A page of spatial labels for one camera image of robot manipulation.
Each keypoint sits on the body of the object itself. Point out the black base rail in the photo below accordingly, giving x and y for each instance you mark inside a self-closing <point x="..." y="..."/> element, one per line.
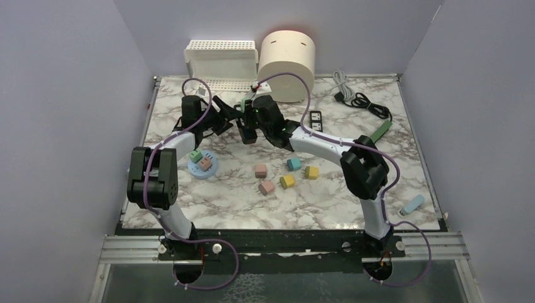
<point x="225" y="252"/>

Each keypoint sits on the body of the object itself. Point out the black strip with green plugs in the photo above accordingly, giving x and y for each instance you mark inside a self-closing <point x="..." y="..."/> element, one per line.
<point x="248" y="135"/>

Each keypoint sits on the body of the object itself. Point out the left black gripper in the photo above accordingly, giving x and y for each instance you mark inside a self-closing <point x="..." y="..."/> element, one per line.
<point x="228" y="112"/>

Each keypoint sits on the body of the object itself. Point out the blue round socket hub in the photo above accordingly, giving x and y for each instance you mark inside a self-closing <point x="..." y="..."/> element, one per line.
<point x="196" y="172"/>

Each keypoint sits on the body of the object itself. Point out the yellow USB plug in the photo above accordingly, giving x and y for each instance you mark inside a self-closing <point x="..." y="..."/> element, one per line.
<point x="287" y="181"/>
<point x="311" y="172"/>

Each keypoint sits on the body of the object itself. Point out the teal USB plug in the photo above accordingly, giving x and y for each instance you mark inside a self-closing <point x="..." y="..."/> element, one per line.
<point x="294" y="164"/>

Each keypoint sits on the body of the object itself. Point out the green power strip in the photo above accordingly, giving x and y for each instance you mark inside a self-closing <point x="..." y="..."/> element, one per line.
<point x="380" y="131"/>

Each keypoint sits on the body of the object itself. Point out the cream cylindrical container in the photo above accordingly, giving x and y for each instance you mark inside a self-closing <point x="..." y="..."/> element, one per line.
<point x="287" y="51"/>

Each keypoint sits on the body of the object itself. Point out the white perforated basket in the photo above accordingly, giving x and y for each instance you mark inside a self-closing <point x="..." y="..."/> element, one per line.
<point x="225" y="65"/>

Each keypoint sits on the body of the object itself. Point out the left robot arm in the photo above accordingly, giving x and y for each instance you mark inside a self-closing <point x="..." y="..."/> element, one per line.
<point x="153" y="182"/>

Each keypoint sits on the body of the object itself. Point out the black strip with pink plugs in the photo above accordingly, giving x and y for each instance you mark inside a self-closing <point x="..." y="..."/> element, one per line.
<point x="315" y="120"/>

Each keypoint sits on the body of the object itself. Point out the pink USB plug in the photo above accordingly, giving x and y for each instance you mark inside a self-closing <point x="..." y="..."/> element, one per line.
<point x="260" y="170"/>
<point x="266" y="187"/>

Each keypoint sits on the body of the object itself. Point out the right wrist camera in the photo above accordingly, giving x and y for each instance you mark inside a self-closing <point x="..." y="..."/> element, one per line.
<point x="259" y="89"/>

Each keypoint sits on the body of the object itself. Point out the green plug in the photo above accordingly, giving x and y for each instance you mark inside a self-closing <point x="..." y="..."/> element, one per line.
<point x="244" y="103"/>
<point x="195" y="156"/>

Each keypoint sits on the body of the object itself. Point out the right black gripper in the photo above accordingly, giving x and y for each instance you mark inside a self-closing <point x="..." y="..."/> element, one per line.
<point x="248" y="110"/>

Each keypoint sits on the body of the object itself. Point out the light blue wall plug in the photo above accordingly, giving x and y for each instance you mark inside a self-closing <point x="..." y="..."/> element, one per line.
<point x="411" y="206"/>

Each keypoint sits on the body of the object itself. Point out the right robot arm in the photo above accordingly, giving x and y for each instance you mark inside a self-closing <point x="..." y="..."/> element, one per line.
<point x="364" y="168"/>

